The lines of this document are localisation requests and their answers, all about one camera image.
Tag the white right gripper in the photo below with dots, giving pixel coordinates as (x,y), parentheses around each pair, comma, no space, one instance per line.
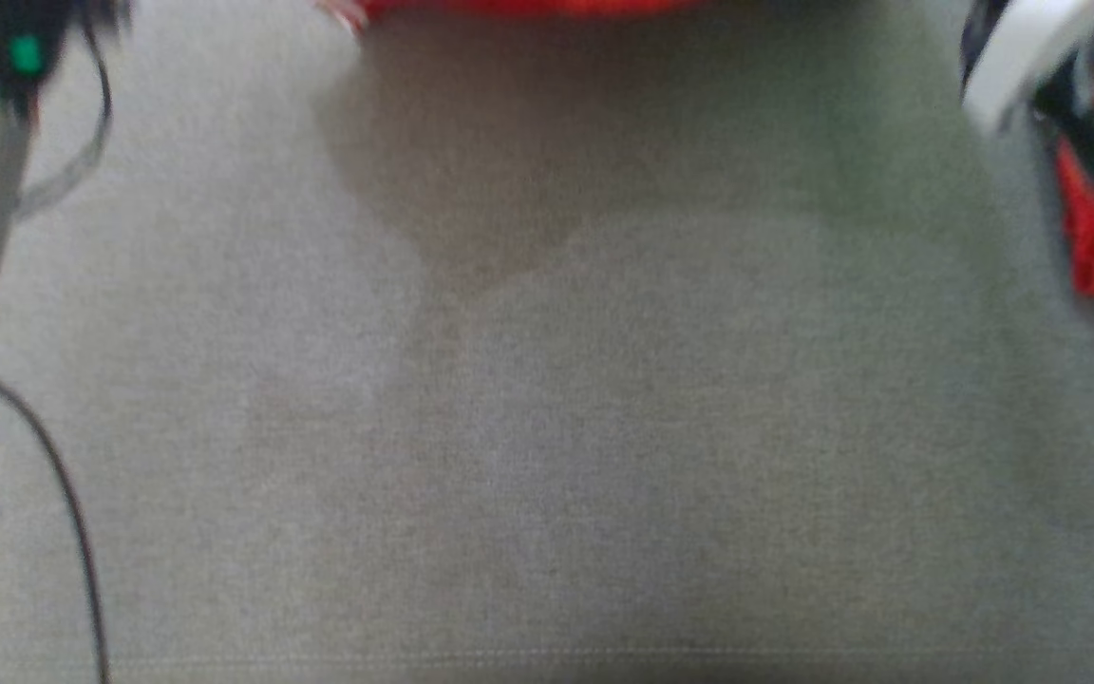
(1022,57)

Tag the red garment with white trim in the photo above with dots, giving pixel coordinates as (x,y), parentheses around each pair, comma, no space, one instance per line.
(528,5)

